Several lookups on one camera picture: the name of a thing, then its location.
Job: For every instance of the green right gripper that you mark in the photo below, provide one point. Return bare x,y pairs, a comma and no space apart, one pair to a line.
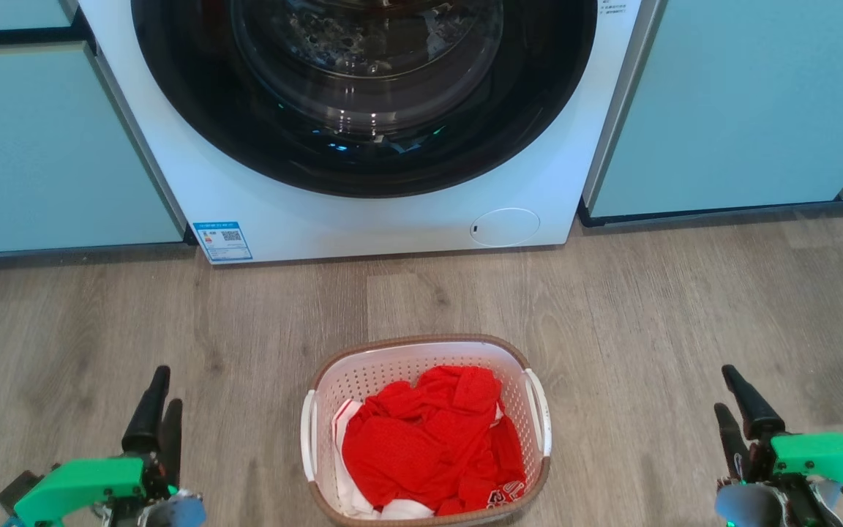
831,457

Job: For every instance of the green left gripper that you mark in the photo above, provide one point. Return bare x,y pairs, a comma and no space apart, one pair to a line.
77,487

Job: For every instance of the white brown-rimmed laundry basket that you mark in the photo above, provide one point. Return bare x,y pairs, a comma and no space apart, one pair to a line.
385,373

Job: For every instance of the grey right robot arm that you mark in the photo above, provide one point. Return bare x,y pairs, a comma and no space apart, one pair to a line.
765,505

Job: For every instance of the blue energy label sticker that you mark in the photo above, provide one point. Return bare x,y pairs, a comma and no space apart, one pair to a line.
222,241

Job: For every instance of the white garment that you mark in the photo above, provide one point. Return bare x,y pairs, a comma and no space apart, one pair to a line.
352,490

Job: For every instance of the red mesh garment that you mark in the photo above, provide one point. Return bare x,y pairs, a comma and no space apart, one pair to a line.
421,446

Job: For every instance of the white front-load washing machine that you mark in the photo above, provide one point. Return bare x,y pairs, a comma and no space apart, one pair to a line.
363,223

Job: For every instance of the round white filter cover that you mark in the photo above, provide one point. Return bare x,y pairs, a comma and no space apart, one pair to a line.
505,227

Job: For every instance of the wide pale teal cabinet panel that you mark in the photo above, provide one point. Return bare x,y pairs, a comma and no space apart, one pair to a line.
743,102

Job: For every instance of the black round washer door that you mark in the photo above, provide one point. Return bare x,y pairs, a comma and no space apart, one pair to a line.
363,157

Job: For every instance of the pale teal cabinet drawer front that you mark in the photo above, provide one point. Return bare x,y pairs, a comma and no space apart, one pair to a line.
4,13

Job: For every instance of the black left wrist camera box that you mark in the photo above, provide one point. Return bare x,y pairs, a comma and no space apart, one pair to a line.
17,490

